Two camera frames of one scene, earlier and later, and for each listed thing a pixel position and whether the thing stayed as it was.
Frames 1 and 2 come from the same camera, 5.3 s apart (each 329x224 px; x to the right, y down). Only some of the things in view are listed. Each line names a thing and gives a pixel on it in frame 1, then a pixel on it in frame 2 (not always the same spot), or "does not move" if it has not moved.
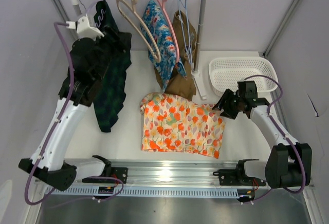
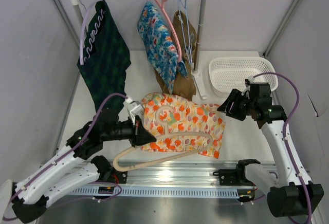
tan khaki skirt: [185, 36] does not move
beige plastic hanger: [132, 26] to [168, 134]
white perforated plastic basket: [225, 72] does not move
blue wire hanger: [183, 12] does not move
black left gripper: [120, 43] to [140, 135]
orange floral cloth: [170, 124] does not move
